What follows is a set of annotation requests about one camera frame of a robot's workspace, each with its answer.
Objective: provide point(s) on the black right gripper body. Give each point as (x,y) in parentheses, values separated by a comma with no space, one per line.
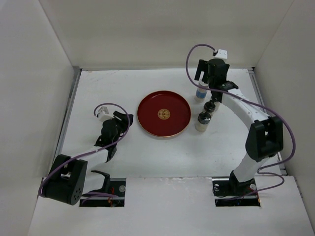
(209,80)

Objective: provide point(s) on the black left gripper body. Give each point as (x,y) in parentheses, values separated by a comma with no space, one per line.
(121,127)

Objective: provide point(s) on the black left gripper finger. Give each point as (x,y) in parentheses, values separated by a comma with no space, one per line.
(129,119)
(120,116)

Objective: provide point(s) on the tall blue label spice jar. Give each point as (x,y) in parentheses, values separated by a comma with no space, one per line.
(201,92)

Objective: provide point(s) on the black cap grinder bottle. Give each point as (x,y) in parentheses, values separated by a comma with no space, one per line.
(210,107)
(202,122)

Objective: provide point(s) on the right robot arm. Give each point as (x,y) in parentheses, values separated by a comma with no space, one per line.
(265,136)

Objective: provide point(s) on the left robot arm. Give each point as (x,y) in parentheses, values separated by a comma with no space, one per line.
(70,178)

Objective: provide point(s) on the red round tray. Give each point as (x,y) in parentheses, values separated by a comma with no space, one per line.
(164,113)

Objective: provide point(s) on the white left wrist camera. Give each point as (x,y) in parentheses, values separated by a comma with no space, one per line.
(103,114)

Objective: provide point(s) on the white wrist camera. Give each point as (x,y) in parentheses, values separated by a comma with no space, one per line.
(220,54)
(103,114)

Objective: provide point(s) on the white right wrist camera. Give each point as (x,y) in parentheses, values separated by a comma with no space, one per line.
(220,54)

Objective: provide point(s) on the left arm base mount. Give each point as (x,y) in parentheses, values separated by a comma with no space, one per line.
(112,194)

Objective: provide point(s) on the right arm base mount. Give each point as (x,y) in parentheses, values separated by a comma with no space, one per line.
(228,196)

